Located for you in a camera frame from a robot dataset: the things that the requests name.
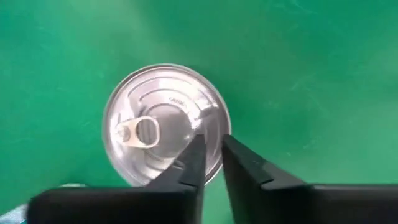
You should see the green table mat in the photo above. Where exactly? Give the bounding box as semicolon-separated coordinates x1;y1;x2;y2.
0;0;398;224

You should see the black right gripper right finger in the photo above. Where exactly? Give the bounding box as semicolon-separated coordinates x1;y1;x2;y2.
220;134;398;224

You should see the light blue cartoon label can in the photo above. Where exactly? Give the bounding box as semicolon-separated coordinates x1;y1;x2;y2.
101;63;233;187

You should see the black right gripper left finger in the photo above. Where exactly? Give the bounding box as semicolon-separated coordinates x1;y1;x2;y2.
27;133;208;224

